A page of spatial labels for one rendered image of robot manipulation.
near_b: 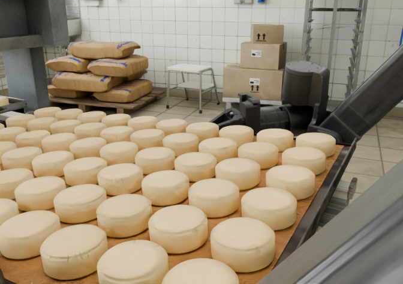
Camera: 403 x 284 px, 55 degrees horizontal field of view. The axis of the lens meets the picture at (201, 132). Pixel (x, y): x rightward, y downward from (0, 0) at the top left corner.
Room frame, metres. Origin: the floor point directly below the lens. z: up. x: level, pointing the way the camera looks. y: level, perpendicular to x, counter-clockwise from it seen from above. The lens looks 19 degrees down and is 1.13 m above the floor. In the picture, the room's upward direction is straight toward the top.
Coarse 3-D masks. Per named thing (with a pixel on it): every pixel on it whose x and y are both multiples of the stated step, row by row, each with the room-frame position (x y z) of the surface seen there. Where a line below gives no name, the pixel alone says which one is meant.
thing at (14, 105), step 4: (8, 104) 0.80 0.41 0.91; (12, 104) 0.81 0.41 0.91; (16, 104) 0.82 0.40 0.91; (20, 104) 0.83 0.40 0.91; (24, 104) 0.83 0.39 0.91; (0, 108) 0.79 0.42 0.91; (4, 108) 0.79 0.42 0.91; (8, 108) 0.80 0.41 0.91; (12, 108) 0.81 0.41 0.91; (16, 108) 0.82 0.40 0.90; (20, 108) 0.83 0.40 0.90; (0, 112) 0.78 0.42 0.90; (4, 112) 0.79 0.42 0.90
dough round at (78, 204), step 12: (60, 192) 0.35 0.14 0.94; (72, 192) 0.35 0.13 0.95; (84, 192) 0.34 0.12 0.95; (96, 192) 0.34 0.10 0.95; (60, 204) 0.32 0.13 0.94; (72, 204) 0.32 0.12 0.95; (84, 204) 0.32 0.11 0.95; (96, 204) 0.33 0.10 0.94; (60, 216) 0.32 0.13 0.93; (72, 216) 0.32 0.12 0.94; (84, 216) 0.32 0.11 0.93; (96, 216) 0.32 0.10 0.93
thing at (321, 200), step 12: (336, 144) 0.50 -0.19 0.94; (348, 144) 0.50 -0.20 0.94; (348, 156) 0.44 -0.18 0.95; (336, 168) 0.42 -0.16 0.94; (324, 180) 0.39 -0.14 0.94; (336, 180) 0.37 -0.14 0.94; (324, 192) 0.36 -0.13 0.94; (312, 204) 0.34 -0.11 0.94; (324, 204) 0.32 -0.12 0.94; (312, 216) 0.31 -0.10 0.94; (300, 228) 0.29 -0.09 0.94; (312, 228) 0.28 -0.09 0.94; (300, 240) 0.26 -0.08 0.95; (288, 252) 0.26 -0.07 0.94; (276, 264) 0.25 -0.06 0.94
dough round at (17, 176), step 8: (16, 168) 0.42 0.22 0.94; (24, 168) 0.42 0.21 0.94; (0, 176) 0.40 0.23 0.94; (8, 176) 0.40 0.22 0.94; (16, 176) 0.39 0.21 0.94; (24, 176) 0.39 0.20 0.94; (32, 176) 0.40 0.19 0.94; (0, 184) 0.37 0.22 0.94; (8, 184) 0.38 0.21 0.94; (16, 184) 0.38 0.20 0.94; (0, 192) 0.37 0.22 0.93; (8, 192) 0.37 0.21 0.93
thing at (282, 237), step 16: (64, 176) 0.44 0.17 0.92; (144, 176) 0.42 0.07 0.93; (320, 176) 0.40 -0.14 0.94; (240, 192) 0.37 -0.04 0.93; (160, 208) 0.34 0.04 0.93; (240, 208) 0.33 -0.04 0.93; (304, 208) 0.33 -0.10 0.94; (64, 224) 0.32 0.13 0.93; (80, 224) 0.32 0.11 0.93; (96, 224) 0.32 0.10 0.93; (208, 224) 0.31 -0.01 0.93; (112, 240) 0.29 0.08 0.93; (128, 240) 0.29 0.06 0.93; (208, 240) 0.28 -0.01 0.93; (288, 240) 0.27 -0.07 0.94; (0, 256) 0.27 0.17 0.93; (176, 256) 0.26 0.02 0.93; (192, 256) 0.26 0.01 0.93; (208, 256) 0.26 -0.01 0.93; (16, 272) 0.25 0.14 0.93; (32, 272) 0.25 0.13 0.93; (96, 272) 0.24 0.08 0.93; (256, 272) 0.24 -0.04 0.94
